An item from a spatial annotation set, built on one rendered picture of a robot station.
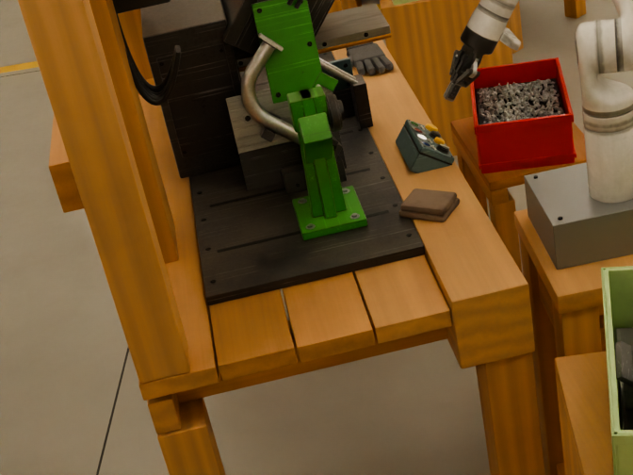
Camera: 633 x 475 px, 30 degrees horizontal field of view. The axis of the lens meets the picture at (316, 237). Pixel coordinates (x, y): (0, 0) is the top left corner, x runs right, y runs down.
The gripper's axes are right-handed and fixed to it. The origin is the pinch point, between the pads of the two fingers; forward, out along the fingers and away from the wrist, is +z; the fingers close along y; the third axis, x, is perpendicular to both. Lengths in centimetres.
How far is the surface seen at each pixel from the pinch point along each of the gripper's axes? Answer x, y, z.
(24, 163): -57, -244, 162
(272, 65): -37.8, -2.0, 9.2
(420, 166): -3.9, 12.6, 13.9
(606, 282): 8, 75, 1
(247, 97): -41.2, 2.6, 16.2
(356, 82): -15.1, -15.4, 10.0
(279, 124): -33.0, 4.4, 18.7
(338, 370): 30, -48, 102
